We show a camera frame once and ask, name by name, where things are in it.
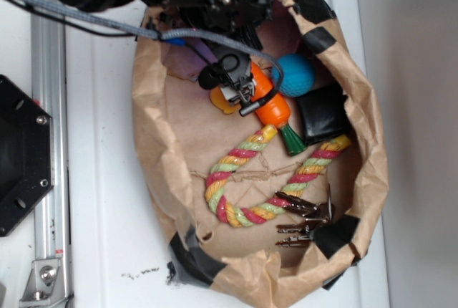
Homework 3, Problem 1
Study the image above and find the brown paper bag bin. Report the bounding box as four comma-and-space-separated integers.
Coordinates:
132, 0, 389, 307

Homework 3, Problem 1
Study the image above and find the black leather wallet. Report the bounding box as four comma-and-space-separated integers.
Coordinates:
296, 83, 351, 145

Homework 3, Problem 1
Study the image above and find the multicolour rope toy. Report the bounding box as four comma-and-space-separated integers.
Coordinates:
205, 125, 351, 228

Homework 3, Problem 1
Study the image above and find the blue dimpled ball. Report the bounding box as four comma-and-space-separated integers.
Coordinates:
278, 54, 316, 97

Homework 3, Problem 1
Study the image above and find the metal corner bracket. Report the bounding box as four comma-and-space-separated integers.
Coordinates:
19, 259, 65, 307

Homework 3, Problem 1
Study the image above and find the orange toy carrot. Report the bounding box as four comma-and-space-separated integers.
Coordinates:
250, 62, 306, 156

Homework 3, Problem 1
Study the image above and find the aluminium extrusion rail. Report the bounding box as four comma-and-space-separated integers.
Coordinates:
19, 16, 74, 307

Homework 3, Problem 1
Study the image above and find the yellow rubber duck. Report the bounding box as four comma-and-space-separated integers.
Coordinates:
210, 87, 240, 115

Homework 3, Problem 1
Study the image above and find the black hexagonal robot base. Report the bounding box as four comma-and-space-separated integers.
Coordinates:
1, 75, 53, 237

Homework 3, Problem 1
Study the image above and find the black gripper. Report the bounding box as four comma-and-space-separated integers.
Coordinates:
160, 0, 276, 117

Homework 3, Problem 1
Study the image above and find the bunch of metal keys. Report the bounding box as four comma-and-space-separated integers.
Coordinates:
276, 185, 335, 248

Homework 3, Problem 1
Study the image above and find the grey braided cable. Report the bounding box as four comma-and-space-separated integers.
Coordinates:
0, 0, 286, 90

